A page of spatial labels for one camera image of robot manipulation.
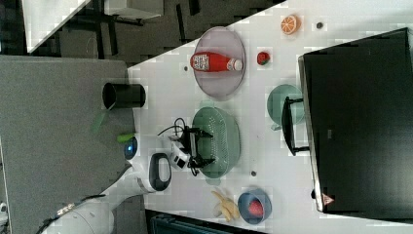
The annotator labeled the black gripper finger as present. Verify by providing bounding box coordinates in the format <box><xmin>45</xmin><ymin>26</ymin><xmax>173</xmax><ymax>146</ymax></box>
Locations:
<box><xmin>196</xmin><ymin>129</ymin><xmax>213</xmax><ymax>137</ymax></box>
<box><xmin>194</xmin><ymin>158</ymin><xmax>214</xmax><ymax>168</ymax></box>

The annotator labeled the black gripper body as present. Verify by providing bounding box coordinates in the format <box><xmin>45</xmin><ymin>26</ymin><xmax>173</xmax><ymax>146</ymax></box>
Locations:
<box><xmin>178</xmin><ymin>127</ymin><xmax>199</xmax><ymax>168</ymax></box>

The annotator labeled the green oval strainer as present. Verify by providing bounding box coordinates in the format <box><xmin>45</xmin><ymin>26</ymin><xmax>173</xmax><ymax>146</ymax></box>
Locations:
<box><xmin>192</xmin><ymin>100</ymin><xmax>241</xmax><ymax>186</ymax></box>

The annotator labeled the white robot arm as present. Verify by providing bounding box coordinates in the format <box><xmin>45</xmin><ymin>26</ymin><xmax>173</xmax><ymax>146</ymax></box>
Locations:
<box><xmin>36</xmin><ymin>128</ymin><xmax>213</xmax><ymax>234</ymax></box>

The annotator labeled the yellow banana toy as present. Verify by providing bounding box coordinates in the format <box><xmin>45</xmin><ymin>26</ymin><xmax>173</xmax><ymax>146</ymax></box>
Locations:
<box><xmin>211</xmin><ymin>191</ymin><xmax>241</xmax><ymax>222</ymax></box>

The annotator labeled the green tape piece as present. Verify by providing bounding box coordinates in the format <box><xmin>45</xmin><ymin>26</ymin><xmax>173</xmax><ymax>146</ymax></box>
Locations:
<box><xmin>117</xmin><ymin>134</ymin><xmax>134</xmax><ymax>143</ymax></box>

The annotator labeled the red ketchup bottle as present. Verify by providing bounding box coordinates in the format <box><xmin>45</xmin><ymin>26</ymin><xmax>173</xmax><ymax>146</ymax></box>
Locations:
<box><xmin>190</xmin><ymin>52</ymin><xmax>244</xmax><ymax>72</ymax></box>

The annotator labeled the blue bowl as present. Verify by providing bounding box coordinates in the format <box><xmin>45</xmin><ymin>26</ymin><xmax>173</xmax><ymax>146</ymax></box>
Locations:
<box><xmin>238</xmin><ymin>188</ymin><xmax>272</xmax><ymax>225</ymax></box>

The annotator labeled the red fruit in bowl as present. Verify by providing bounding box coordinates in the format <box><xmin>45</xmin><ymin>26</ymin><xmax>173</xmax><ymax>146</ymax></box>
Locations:
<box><xmin>248</xmin><ymin>200</ymin><xmax>264</xmax><ymax>216</ymax></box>

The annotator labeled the grey round plate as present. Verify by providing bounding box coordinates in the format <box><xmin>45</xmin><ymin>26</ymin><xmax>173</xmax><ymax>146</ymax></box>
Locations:
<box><xmin>190</xmin><ymin>26</ymin><xmax>245</xmax><ymax>98</ymax></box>

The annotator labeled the green mug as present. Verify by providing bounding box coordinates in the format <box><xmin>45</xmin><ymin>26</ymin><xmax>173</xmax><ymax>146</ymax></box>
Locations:
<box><xmin>267</xmin><ymin>84</ymin><xmax>305</xmax><ymax>131</ymax></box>

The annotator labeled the black cylinder cup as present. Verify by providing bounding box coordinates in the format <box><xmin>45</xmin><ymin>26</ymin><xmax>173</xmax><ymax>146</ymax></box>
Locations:
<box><xmin>102</xmin><ymin>83</ymin><xmax>146</xmax><ymax>110</ymax></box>

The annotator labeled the red strawberry toy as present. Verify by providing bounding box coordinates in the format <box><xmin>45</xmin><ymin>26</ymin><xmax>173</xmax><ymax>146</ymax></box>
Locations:
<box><xmin>257</xmin><ymin>52</ymin><xmax>270</xmax><ymax>65</ymax></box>

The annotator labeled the orange slice toy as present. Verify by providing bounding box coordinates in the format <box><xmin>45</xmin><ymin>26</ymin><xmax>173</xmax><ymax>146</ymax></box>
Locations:
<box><xmin>281</xmin><ymin>15</ymin><xmax>301</xmax><ymax>35</ymax></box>

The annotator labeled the black toaster oven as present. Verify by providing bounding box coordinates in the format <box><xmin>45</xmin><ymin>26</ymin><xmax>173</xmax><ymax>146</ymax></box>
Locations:
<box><xmin>282</xmin><ymin>28</ymin><xmax>413</xmax><ymax>223</ymax></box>

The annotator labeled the white side table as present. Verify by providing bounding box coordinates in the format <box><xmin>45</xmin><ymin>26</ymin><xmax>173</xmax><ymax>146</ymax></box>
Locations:
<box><xmin>20</xmin><ymin>0</ymin><xmax>92</xmax><ymax>54</ymax></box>

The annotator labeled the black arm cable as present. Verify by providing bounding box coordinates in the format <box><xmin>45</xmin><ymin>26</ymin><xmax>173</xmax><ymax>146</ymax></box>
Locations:
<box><xmin>157</xmin><ymin>117</ymin><xmax>200</xmax><ymax>177</ymax></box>

